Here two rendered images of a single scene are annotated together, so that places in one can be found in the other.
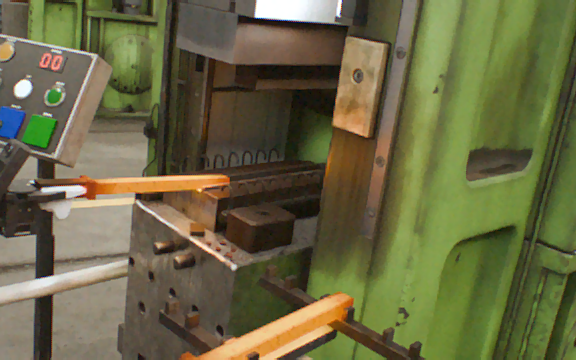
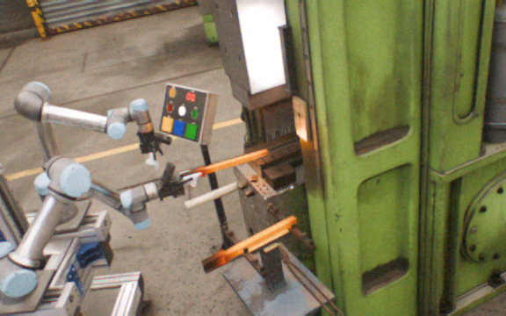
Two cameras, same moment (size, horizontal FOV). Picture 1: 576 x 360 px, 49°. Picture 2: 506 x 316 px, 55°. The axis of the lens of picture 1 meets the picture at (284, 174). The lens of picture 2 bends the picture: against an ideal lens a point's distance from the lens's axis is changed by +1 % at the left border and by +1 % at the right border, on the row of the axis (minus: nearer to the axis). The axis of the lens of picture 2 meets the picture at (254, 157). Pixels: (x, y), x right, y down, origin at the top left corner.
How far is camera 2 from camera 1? 1.08 m
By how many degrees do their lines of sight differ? 27
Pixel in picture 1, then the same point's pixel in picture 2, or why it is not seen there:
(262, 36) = (262, 94)
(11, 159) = (169, 171)
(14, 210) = (174, 188)
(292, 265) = (296, 191)
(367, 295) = (325, 206)
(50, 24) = not seen: outside the picture
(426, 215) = (334, 176)
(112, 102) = not seen: hidden behind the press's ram
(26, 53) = (180, 93)
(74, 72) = (200, 102)
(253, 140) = (291, 118)
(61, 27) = not seen: outside the picture
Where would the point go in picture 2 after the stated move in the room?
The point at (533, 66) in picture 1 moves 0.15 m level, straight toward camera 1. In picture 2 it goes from (401, 85) to (383, 101)
